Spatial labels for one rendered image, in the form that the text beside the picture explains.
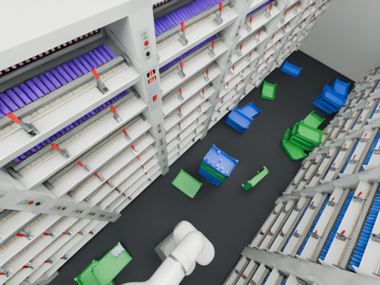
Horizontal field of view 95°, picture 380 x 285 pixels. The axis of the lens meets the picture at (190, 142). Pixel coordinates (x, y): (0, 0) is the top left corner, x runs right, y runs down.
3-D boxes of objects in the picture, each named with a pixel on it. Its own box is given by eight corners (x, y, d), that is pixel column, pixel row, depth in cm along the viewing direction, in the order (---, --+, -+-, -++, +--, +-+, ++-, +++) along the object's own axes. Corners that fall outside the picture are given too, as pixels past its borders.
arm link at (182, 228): (176, 271, 115) (159, 251, 120) (188, 255, 122) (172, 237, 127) (195, 257, 79) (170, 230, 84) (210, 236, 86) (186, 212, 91)
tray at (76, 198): (154, 141, 130) (156, 138, 121) (80, 202, 108) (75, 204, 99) (136, 120, 129) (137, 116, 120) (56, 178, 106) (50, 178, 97)
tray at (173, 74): (225, 52, 121) (237, 37, 108) (159, 99, 98) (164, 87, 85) (206, 29, 119) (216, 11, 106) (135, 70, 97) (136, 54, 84)
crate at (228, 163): (236, 163, 182) (238, 160, 175) (226, 178, 174) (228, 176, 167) (212, 147, 188) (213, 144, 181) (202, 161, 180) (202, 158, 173)
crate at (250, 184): (262, 176, 221) (257, 171, 223) (270, 171, 203) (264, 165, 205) (245, 190, 211) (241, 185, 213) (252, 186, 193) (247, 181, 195)
